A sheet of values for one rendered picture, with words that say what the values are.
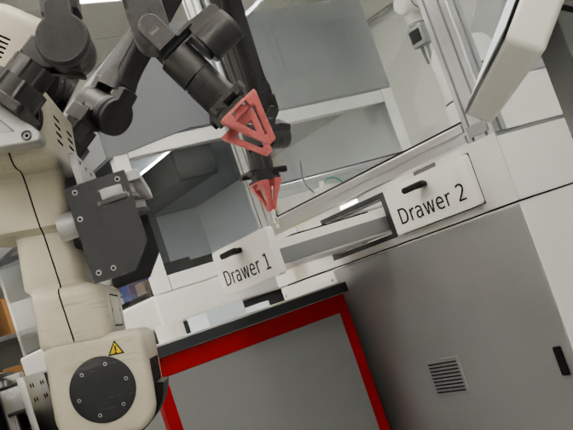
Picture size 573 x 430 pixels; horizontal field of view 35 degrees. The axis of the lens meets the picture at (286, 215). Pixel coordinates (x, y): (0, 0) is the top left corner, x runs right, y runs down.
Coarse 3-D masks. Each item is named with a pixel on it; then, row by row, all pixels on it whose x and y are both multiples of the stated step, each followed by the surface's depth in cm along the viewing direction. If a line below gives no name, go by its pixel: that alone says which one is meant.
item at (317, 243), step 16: (336, 224) 209; (352, 224) 211; (368, 224) 213; (384, 224) 215; (288, 240) 201; (304, 240) 203; (320, 240) 205; (336, 240) 207; (352, 240) 209; (368, 240) 218; (288, 256) 200; (304, 256) 202; (320, 256) 214
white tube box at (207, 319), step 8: (232, 304) 229; (240, 304) 231; (208, 312) 223; (216, 312) 225; (224, 312) 227; (232, 312) 228; (240, 312) 230; (192, 320) 227; (200, 320) 225; (208, 320) 223; (216, 320) 224; (224, 320) 226; (192, 328) 228; (200, 328) 225
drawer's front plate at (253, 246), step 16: (240, 240) 207; (256, 240) 202; (272, 240) 197; (240, 256) 209; (256, 256) 203; (272, 256) 197; (240, 272) 211; (272, 272) 199; (224, 288) 220; (240, 288) 213
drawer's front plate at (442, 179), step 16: (464, 160) 187; (416, 176) 201; (432, 176) 196; (448, 176) 192; (464, 176) 188; (384, 192) 211; (400, 192) 206; (416, 192) 202; (432, 192) 197; (448, 192) 193; (464, 192) 189; (480, 192) 187; (416, 208) 203; (432, 208) 199; (448, 208) 195; (464, 208) 190; (400, 224) 209; (416, 224) 204
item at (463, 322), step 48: (432, 240) 204; (480, 240) 191; (528, 240) 180; (288, 288) 261; (384, 288) 223; (432, 288) 208; (480, 288) 195; (528, 288) 183; (384, 336) 228; (432, 336) 212; (480, 336) 198; (528, 336) 186; (384, 384) 233; (432, 384) 216; (480, 384) 202; (528, 384) 190
